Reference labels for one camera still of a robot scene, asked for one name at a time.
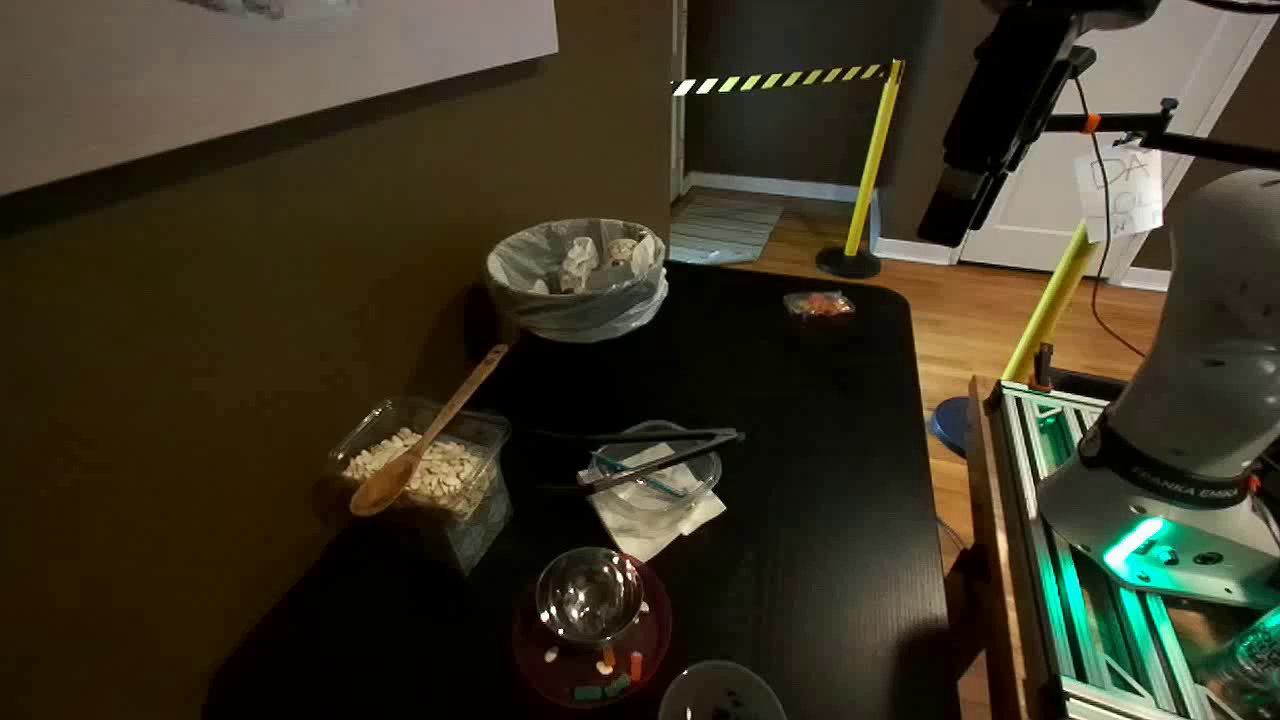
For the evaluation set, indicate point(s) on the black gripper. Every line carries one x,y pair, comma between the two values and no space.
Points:
1020,70

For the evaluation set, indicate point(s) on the grey cup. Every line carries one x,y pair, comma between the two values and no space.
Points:
722,689

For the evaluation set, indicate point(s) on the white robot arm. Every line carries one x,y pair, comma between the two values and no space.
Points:
1205,403

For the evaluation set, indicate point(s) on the yellow black barrier tape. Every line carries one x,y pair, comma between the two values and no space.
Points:
776,80

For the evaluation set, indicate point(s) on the white door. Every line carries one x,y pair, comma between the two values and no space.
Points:
1154,74

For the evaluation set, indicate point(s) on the small snack packet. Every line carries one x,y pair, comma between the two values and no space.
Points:
817,306

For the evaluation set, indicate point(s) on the black tongs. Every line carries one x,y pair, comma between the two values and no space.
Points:
634,458

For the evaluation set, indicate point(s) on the white lined trash bin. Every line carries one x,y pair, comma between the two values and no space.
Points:
580,277

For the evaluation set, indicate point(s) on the clear glass bowl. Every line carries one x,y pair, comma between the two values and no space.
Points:
675,484

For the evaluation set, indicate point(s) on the white paper napkin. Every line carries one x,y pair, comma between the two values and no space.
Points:
640,529

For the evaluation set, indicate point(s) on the clear popcorn container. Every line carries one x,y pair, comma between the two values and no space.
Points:
459,498

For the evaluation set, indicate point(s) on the wooden spoon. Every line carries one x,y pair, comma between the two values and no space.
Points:
381,491

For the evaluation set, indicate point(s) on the yellow barrier post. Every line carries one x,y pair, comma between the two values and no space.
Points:
852,254
953,419

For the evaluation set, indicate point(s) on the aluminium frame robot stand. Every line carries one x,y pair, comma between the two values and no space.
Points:
1120,601

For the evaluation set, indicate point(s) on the whiteboard on wall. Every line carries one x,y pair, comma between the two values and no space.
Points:
105,80

